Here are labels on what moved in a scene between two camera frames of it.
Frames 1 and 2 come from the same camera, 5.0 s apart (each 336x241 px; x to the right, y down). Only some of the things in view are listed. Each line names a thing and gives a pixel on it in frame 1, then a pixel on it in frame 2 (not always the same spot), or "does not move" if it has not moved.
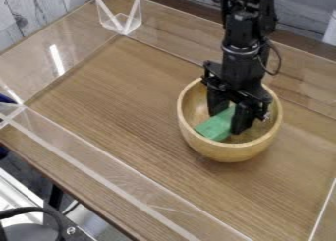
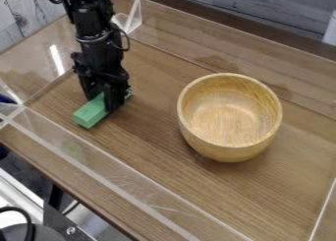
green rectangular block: x=217 y=126 -> x=90 y=114
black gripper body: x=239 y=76 -> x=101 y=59
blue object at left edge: x=7 y=99 does not move
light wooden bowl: x=239 y=147 does not move
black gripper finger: x=218 y=101 -> x=94 y=86
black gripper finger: x=243 y=118 -> x=115 y=96
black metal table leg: x=57 y=197 does not move
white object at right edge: x=330 y=35 does not move
